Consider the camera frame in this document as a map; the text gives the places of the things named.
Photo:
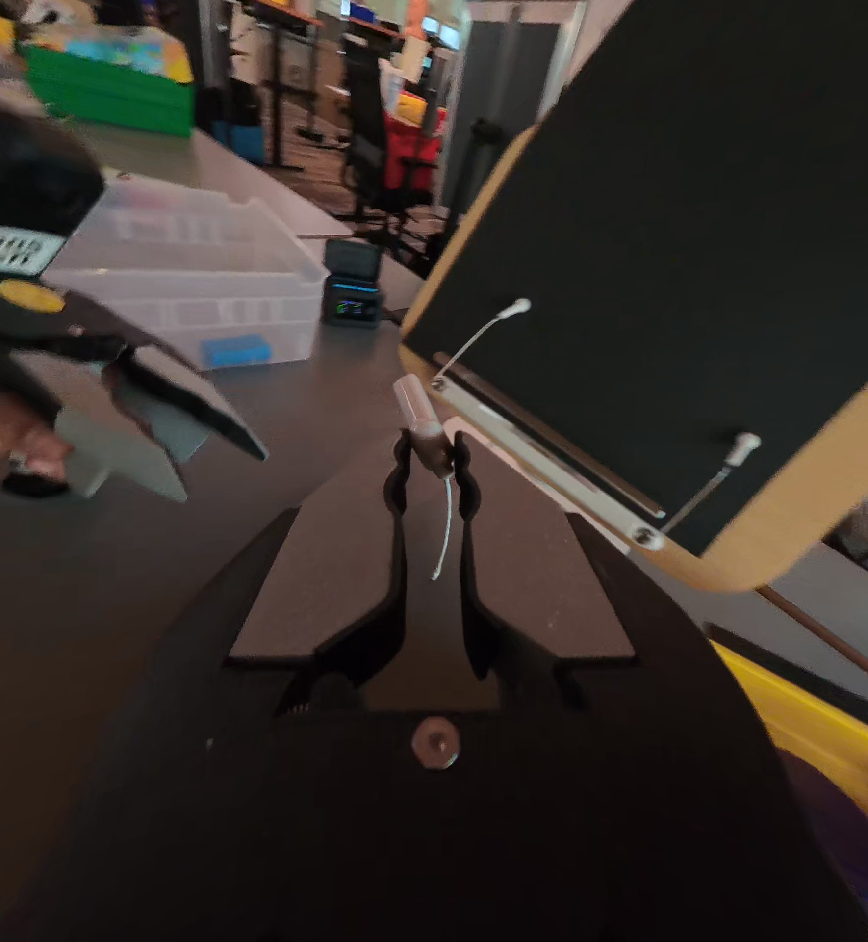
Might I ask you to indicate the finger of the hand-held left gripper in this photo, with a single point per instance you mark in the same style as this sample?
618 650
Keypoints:
176 419
118 449

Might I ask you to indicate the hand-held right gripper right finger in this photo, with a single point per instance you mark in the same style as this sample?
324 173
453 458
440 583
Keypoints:
544 581

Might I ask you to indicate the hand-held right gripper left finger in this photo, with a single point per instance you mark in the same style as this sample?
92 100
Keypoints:
324 581

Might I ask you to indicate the person's left hand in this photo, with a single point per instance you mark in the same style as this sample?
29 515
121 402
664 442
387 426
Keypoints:
7 438

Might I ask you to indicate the blue block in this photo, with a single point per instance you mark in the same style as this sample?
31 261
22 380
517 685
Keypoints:
235 349

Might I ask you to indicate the green plastic crate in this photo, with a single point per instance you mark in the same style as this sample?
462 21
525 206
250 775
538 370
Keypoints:
110 103

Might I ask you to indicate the clear plastic storage box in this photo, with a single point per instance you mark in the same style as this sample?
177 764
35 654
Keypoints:
184 257

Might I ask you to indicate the small black device lit display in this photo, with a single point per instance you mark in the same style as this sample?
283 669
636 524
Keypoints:
351 279

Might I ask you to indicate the black office chair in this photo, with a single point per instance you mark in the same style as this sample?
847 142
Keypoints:
364 132

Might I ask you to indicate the black-backed computer monitor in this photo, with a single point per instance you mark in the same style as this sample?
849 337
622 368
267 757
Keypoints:
699 221

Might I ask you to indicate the grey partition panel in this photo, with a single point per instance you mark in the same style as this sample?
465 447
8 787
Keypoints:
504 96

